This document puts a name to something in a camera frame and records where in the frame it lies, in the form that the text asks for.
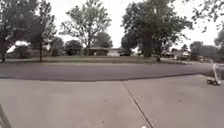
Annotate pale low building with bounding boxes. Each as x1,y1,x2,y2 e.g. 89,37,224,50
108,48,121,57

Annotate grey asphalt road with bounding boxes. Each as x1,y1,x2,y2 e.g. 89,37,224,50
0,61,224,83

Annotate dark round tree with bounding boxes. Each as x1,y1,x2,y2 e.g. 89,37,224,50
49,35,65,57
64,39,83,56
92,31,114,49

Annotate grass lawn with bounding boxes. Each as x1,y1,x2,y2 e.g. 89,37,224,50
0,54,214,66

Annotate tall open-crowned tree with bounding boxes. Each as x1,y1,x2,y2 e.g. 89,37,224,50
59,0,113,56

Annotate big dark tree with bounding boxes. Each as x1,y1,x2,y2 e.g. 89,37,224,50
120,0,194,63

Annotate pale concrete driveway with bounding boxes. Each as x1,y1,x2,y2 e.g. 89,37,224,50
0,73,224,128

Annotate dark leafy tree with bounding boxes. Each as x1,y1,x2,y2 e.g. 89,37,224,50
28,0,58,63
0,0,38,64

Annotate group of trees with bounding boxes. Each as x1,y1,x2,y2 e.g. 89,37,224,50
189,28,224,63

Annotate small white wheeled robot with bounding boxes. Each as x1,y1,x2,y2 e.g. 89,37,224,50
205,62,222,86

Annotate overhanging tree branches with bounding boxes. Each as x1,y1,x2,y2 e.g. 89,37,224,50
191,0,224,33

